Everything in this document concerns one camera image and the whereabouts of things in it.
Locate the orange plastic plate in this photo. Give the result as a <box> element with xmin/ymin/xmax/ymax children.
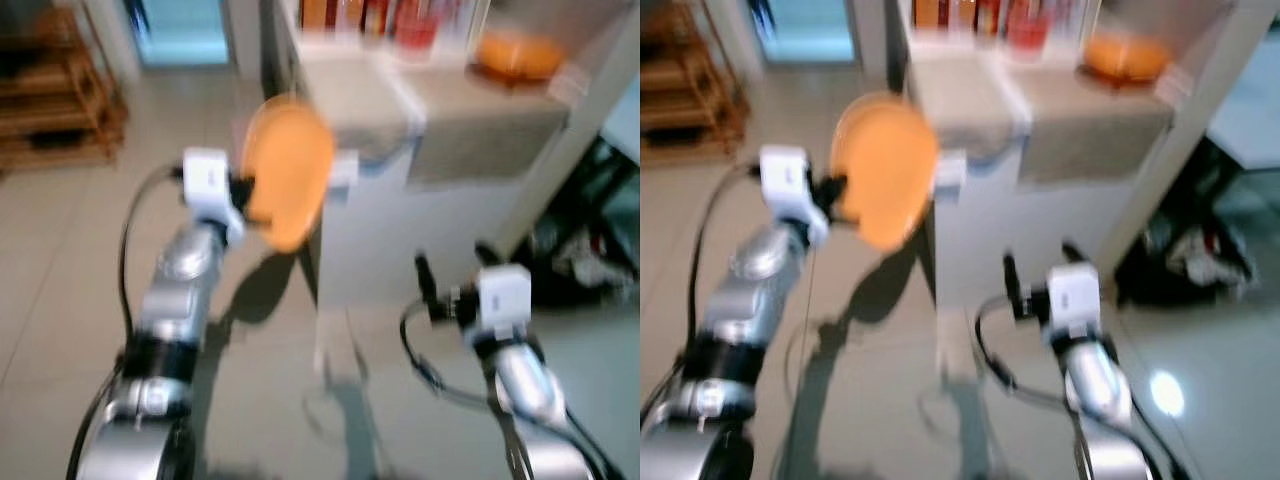
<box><xmin>239</xmin><ymin>94</ymin><xmax>337</xmax><ymax>254</ymax></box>
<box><xmin>829</xmin><ymin>91</ymin><xmax>940</xmax><ymax>252</ymax></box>

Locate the white table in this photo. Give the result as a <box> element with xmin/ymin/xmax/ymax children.
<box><xmin>885</xmin><ymin>0</ymin><xmax>1266</xmax><ymax>313</ymax></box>
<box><xmin>262</xmin><ymin>0</ymin><xmax>641</xmax><ymax>313</ymax></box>

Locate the dark clutter pile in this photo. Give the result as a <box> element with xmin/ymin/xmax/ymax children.
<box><xmin>1112</xmin><ymin>135</ymin><xmax>1280</xmax><ymax>309</ymax></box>
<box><xmin>530</xmin><ymin>140</ymin><xmax>641</xmax><ymax>306</ymax></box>

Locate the glass door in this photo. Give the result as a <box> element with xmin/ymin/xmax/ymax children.
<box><xmin>752</xmin><ymin>0</ymin><xmax>859</xmax><ymax>65</ymax></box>
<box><xmin>128</xmin><ymin>0</ymin><xmax>233</xmax><ymax>69</ymax></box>

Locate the wooden slatted shelf rack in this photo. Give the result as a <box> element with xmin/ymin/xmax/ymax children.
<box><xmin>0</xmin><ymin>4</ymin><xmax>130</xmax><ymax>173</ymax></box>
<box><xmin>640</xmin><ymin>4</ymin><xmax>751</xmax><ymax>168</ymax></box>

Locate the orange plastic bowl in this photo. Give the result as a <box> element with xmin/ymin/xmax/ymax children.
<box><xmin>1082</xmin><ymin>29</ymin><xmax>1172</xmax><ymax>84</ymax></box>
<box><xmin>474</xmin><ymin>29</ymin><xmax>564</xmax><ymax>84</ymax></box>

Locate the red lidded plastic container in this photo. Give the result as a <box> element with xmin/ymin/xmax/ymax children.
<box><xmin>394</xmin><ymin>8</ymin><xmax>442</xmax><ymax>57</ymax></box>
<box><xmin>1004</xmin><ymin>8</ymin><xmax>1052</xmax><ymax>57</ymax></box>

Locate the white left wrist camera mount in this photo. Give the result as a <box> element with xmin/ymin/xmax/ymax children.
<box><xmin>182</xmin><ymin>147</ymin><xmax>247</xmax><ymax>247</ymax></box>
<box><xmin>759</xmin><ymin>144</ymin><xmax>830</xmax><ymax>247</ymax></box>

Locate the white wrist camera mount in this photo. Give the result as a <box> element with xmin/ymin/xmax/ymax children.
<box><xmin>759</xmin><ymin>144</ymin><xmax>830</xmax><ymax>247</ymax></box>
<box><xmin>468</xmin><ymin>263</ymin><xmax>534</xmax><ymax>347</ymax></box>
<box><xmin>182</xmin><ymin>147</ymin><xmax>247</xmax><ymax>247</ymax></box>
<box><xmin>1044</xmin><ymin>261</ymin><xmax>1103</xmax><ymax>343</ymax></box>

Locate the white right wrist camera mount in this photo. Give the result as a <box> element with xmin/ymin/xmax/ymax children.
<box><xmin>468</xmin><ymin>263</ymin><xmax>534</xmax><ymax>347</ymax></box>
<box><xmin>1044</xmin><ymin>261</ymin><xmax>1103</xmax><ymax>343</ymax></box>

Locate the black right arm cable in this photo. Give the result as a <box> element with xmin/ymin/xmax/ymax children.
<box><xmin>974</xmin><ymin>294</ymin><xmax>1096</xmax><ymax>480</ymax></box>
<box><xmin>399</xmin><ymin>298</ymin><xmax>531</xmax><ymax>480</ymax></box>

